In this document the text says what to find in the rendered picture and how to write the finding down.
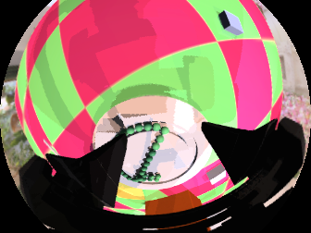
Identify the white round tray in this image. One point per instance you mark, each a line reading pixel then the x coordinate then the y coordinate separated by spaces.
pixel 182 154

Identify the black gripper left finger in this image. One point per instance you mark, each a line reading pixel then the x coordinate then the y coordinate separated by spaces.
pixel 98 171

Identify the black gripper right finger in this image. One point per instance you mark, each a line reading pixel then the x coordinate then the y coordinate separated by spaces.
pixel 236 148

